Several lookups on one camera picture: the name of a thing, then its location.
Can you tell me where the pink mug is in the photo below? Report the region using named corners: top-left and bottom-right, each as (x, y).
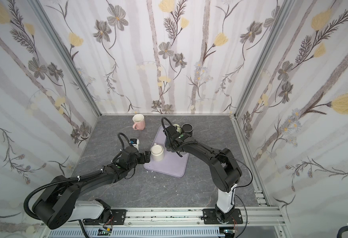
top-left (132, 114), bottom-right (146, 131)

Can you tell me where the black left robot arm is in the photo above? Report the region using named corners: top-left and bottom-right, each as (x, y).
top-left (23, 146), bottom-right (151, 230)

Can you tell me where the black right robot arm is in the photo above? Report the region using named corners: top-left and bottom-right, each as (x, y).
top-left (163, 126), bottom-right (242, 223)

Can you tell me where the cream white mug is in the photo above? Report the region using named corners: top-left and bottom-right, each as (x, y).
top-left (150, 143), bottom-right (165, 162)

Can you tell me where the light green mug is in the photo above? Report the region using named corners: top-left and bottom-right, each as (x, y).
top-left (173, 124), bottom-right (182, 134)

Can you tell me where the black mug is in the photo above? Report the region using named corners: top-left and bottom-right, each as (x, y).
top-left (181, 124), bottom-right (193, 134)

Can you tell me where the lavender plastic tray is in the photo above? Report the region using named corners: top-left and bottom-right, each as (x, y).
top-left (144, 126), bottom-right (189, 178)

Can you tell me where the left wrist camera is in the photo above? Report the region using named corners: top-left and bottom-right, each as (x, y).
top-left (130, 138), bottom-right (140, 150)

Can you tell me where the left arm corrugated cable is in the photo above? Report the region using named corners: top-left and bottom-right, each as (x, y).
top-left (23, 175), bottom-right (103, 221)

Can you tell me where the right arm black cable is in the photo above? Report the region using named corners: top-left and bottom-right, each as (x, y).
top-left (221, 154), bottom-right (253, 238)

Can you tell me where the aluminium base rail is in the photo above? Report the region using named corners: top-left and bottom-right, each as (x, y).
top-left (36, 207), bottom-right (291, 238)

